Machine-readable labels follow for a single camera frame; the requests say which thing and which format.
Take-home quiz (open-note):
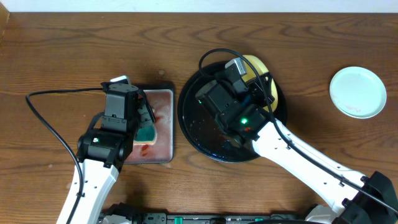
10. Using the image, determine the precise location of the green yellow scrub sponge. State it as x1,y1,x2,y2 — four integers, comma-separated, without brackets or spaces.
134,125,157,145

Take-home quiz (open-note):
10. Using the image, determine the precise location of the round black serving tray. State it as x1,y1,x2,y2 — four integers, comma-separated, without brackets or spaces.
177,61,287,163

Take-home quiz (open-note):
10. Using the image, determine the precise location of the black rectangular soapy water tray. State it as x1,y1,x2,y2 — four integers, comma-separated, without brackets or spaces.
124,84,174,164

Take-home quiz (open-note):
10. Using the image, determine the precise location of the yellow plate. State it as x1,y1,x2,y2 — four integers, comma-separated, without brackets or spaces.
242,55,279,112

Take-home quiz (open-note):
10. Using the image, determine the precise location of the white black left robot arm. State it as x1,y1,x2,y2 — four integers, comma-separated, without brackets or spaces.
57,91,157,223

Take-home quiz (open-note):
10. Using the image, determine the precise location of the light blue plate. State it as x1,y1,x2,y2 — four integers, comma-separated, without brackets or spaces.
329,67,387,119

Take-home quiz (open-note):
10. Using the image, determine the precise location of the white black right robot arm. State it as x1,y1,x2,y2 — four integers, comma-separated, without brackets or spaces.
212,73,397,223

